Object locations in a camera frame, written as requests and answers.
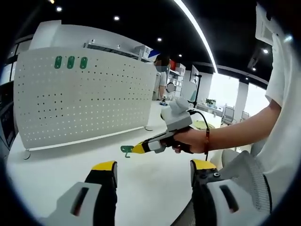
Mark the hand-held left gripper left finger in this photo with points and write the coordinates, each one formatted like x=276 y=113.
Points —
x=94 y=200

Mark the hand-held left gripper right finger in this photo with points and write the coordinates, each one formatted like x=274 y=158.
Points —
x=211 y=202

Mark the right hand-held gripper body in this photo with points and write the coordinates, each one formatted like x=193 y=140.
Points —
x=176 y=117

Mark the green hook assembly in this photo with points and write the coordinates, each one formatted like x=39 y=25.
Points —
x=83 y=63
x=127 y=148
x=58 y=62
x=70 y=62

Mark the white pegboard mounting plate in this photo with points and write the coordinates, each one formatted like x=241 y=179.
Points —
x=82 y=106

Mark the person's right hand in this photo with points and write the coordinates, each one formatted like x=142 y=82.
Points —
x=192 y=141

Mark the yellow cloth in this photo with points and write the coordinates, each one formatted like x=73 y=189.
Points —
x=203 y=124

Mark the potted plant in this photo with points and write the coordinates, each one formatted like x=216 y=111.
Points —
x=211 y=101

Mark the shelf rack with storage bins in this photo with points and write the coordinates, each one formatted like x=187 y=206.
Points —
x=178 y=70

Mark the monitor on black stand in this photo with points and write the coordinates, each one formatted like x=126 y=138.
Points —
x=194 y=74

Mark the grey mesh office chair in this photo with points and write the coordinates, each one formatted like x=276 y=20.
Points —
x=254 y=179

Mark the pale office chair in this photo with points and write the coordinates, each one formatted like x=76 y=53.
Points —
x=229 y=113
x=244 y=115

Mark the ceiling light strip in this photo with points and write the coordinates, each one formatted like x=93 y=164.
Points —
x=207 y=40

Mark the metal shelf rack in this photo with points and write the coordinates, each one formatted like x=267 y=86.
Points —
x=113 y=50

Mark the grey desk cabinet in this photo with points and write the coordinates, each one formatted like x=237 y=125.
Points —
x=8 y=122

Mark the ceiling air conditioner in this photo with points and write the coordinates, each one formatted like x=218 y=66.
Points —
x=263 y=23

